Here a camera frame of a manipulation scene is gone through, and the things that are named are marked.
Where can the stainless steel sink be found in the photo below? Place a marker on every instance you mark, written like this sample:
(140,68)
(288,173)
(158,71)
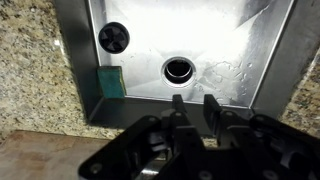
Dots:
(216,33)

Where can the steel gooseneck faucet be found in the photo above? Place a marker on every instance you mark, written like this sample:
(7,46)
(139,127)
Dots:
(148,170)

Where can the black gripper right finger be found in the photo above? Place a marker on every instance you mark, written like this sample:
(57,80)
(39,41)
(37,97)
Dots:
(266,146)

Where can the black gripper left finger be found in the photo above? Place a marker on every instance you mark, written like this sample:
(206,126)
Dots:
(133,146)

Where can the wooden cutting board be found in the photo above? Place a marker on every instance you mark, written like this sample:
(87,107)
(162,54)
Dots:
(43,156)

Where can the black sink drain stopper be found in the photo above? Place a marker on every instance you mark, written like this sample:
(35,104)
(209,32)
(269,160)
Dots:
(114,37)

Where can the green sponge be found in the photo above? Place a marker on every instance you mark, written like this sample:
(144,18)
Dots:
(111,82)

